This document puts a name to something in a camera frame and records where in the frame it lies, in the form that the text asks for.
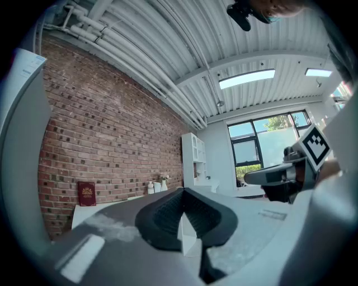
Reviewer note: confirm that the dark red hardcover book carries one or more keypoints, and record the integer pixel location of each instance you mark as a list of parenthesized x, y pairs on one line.
[(86, 193)]

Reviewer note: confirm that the white shelf unit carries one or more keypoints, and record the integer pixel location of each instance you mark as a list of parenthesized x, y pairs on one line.
[(188, 156)]

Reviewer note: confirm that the white vase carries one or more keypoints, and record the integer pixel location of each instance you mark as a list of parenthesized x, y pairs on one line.
[(164, 185)]

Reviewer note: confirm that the white jug with lid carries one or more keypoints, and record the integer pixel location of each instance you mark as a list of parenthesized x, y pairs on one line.
[(157, 186)]

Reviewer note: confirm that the hanging spot lamp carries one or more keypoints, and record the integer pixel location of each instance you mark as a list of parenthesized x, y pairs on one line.
[(220, 103), (319, 83)]

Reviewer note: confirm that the white card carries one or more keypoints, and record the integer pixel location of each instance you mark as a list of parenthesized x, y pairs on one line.
[(191, 240)]

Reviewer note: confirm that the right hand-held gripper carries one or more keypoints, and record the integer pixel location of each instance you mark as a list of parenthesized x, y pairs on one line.
[(313, 145)]

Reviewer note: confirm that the clear bottle with white cap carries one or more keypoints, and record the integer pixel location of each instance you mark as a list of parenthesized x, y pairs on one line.
[(150, 188)]

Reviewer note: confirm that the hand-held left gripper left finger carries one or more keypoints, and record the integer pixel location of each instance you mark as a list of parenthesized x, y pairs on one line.
[(159, 218)]

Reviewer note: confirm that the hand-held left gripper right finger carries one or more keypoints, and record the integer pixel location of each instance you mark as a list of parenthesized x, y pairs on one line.
[(212, 218)]

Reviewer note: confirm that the grey partition panel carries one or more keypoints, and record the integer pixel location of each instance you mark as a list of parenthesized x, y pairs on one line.
[(16, 139)]

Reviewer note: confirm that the black head-worn camera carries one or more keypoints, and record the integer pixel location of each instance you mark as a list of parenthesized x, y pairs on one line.
[(239, 14)]

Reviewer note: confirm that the person's right forearm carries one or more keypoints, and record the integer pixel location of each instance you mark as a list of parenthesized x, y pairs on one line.
[(330, 169)]

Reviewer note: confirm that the rectangular ceiling light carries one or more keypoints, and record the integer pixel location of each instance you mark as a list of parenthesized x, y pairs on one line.
[(318, 72), (246, 79)]

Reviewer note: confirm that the bundle of white ceiling pipes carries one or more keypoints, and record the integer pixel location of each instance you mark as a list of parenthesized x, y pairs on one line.
[(126, 47)]

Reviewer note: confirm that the black-framed window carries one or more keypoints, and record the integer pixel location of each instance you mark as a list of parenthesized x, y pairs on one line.
[(251, 145)]

